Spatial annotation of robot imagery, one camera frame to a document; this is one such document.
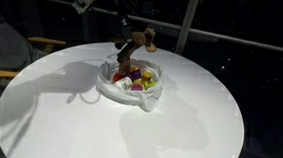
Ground brown plush toy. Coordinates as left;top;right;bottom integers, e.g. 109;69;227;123
110;24;160;68

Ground green dough can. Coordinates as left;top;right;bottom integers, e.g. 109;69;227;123
143;79;158;92

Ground clear plastic bowl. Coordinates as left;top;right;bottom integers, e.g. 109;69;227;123
93;55;166;114

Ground dark window post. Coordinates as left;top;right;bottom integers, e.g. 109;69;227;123
75;0;98;45

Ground white pill bottle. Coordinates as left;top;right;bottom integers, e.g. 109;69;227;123
114;75;135;91

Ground grey window rail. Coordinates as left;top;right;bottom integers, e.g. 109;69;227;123
0;0;283;57

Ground red round toy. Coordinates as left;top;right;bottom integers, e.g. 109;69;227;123
111;72;127;84

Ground grey window post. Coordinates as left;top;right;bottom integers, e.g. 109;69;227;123
173;0;202;57

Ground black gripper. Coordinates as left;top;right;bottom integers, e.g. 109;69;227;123
102;0;137;43

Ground grey chair wooden armrests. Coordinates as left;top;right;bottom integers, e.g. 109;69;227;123
0;0;71;136

